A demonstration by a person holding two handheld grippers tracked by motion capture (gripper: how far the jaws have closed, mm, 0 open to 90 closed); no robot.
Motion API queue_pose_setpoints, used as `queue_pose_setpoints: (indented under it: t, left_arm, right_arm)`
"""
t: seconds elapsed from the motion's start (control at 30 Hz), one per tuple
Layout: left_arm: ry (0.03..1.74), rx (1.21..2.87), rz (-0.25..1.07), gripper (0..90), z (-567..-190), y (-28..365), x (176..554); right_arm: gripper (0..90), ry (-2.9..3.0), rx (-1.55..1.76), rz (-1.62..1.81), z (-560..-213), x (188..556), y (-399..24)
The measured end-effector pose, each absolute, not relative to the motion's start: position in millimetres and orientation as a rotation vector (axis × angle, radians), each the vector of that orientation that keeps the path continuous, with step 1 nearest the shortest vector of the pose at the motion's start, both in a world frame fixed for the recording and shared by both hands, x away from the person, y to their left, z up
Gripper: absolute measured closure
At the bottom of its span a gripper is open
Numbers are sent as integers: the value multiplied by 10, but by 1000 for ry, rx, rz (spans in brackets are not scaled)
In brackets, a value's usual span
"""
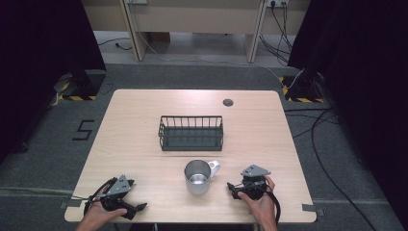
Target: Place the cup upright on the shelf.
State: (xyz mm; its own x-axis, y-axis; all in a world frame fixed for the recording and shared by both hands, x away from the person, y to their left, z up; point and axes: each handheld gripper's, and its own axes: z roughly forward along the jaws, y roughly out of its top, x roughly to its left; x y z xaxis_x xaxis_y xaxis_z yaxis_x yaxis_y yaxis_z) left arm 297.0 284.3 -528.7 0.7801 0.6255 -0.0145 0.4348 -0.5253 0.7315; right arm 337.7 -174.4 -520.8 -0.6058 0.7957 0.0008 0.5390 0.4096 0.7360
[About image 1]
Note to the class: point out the person's right hand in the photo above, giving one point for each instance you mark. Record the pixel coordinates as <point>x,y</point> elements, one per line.
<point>262,207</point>

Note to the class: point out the person's left hand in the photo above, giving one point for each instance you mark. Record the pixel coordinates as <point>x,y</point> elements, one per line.
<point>100,214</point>

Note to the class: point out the black stand base striped tape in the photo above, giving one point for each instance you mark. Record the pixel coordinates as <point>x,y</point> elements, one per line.
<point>301,89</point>
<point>86,84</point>

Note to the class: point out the black tape floor mark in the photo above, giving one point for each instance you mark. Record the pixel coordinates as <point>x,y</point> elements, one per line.
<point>84,130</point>

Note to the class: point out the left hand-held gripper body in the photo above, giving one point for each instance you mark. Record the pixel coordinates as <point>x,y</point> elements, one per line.
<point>119,186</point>

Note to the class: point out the beige background desk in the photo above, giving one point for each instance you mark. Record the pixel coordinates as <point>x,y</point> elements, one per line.
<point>192,16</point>

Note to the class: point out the dark curtain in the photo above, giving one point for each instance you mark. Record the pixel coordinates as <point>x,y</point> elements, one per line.
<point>365,80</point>
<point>41,64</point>

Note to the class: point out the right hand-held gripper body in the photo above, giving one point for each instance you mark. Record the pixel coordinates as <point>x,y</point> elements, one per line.
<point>254,183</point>

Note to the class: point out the grey tape piece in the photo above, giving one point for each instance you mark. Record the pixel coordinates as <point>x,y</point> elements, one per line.
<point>312,209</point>
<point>72,203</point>

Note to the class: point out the white wall socket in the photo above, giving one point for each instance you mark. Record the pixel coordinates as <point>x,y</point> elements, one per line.
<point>277,2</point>

